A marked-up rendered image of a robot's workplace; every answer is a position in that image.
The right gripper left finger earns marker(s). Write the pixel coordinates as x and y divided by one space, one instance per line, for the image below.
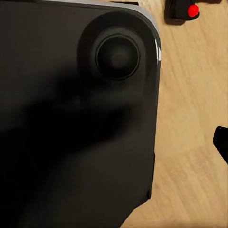
11 142

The digital camera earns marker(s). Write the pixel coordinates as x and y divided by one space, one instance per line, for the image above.
183 10

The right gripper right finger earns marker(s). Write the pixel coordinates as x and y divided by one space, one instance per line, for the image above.
220 141

